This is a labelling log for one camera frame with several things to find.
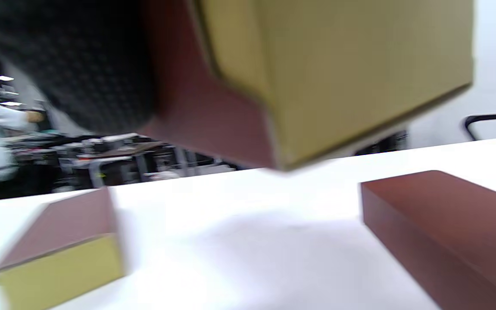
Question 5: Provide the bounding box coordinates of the person's right hand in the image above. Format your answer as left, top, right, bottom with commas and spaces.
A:
0, 0, 159, 135

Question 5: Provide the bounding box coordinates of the brown sliding storage box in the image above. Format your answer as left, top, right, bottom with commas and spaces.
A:
360, 170, 496, 310
138, 0, 474, 171
0, 187, 125, 310

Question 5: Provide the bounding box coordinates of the brown side table top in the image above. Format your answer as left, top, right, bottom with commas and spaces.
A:
97, 141, 168, 159

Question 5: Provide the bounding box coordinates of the black armchair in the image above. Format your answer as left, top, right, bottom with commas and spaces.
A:
465, 113, 496, 141

